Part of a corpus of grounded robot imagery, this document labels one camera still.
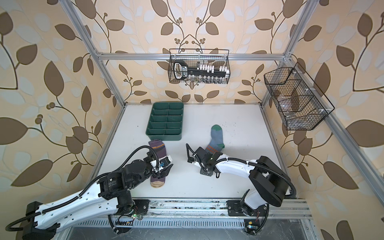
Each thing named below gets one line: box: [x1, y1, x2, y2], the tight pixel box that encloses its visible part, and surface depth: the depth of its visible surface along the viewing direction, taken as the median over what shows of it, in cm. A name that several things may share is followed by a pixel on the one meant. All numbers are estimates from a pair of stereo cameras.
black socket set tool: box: [173, 60, 230, 80], surface depth 84 cm
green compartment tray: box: [145, 102, 184, 141], surface depth 104 cm
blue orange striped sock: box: [205, 124, 225, 155], surface depth 104 cm
